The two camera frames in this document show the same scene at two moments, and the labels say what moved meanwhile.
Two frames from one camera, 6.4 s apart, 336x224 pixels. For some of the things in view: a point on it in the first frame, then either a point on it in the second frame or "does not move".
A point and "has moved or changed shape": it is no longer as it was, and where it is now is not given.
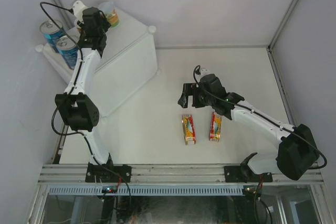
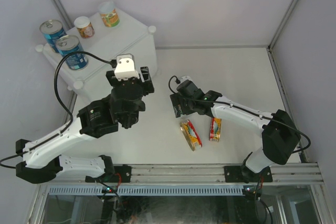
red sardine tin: [187, 121] has moved or changed shape
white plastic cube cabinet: [128, 64] does not move
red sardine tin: [215, 130] does not move
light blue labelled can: [51, 32] does not move
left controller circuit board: [109, 189] does not move
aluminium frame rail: [75, 174] does not move
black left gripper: [106, 24] -> [146, 85]
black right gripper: [188, 89] -> [177, 101]
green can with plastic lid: [110, 12] does not move
